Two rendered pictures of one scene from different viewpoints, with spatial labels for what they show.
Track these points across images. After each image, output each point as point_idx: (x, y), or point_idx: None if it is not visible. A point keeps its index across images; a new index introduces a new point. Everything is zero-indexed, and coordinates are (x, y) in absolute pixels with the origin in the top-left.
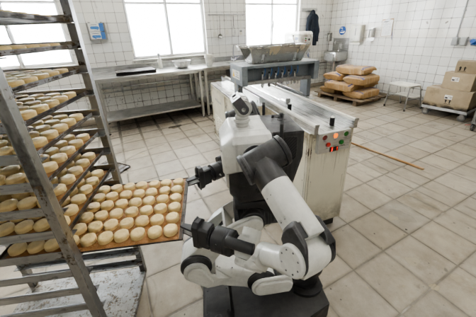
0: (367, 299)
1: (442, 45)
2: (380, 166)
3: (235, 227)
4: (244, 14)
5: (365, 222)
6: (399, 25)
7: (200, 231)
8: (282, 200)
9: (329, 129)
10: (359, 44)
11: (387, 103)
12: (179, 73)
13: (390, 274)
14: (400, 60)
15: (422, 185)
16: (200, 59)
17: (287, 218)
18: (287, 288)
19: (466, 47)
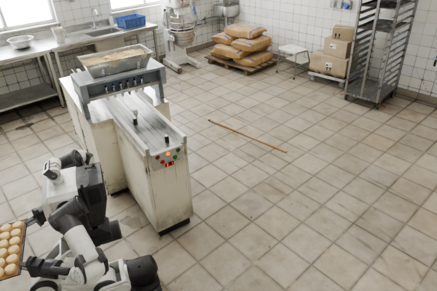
0: (202, 283)
1: (323, 6)
2: (250, 154)
3: (68, 254)
4: None
5: (219, 216)
6: None
7: (32, 265)
8: (73, 243)
9: (163, 147)
10: None
11: (281, 69)
12: (19, 59)
13: (226, 259)
14: (290, 19)
15: (279, 169)
16: (47, 30)
17: (76, 253)
18: (126, 290)
19: (343, 10)
